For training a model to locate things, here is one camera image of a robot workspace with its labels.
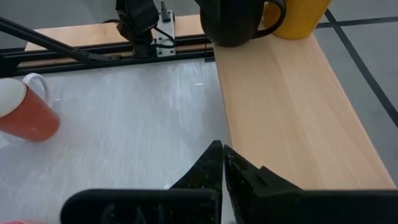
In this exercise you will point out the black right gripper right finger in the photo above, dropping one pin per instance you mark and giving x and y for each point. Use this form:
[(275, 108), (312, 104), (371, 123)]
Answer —
[(248, 193)]

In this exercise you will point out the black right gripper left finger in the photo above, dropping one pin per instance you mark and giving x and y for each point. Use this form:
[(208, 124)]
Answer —
[(205, 174)]

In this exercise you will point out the black mug with red inside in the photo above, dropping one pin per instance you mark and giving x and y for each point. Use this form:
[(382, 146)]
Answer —
[(230, 21)]

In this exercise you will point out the amber yellow mug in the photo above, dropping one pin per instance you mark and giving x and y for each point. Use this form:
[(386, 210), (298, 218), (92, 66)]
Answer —
[(301, 18)]

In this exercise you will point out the red mug with white inside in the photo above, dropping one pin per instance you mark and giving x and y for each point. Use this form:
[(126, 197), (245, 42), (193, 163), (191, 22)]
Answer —
[(28, 118)]

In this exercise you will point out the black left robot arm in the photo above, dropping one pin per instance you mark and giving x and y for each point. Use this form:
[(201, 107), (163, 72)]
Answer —
[(136, 18)]

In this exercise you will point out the wooden shelf with black ends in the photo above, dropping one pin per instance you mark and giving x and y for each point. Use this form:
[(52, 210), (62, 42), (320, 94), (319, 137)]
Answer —
[(295, 118)]

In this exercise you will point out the wooden side board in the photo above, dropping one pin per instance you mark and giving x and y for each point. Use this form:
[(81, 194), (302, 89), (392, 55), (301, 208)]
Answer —
[(87, 34)]

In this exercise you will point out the black aluminium table frame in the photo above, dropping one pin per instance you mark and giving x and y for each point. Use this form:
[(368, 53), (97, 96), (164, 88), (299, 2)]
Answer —
[(93, 63)]

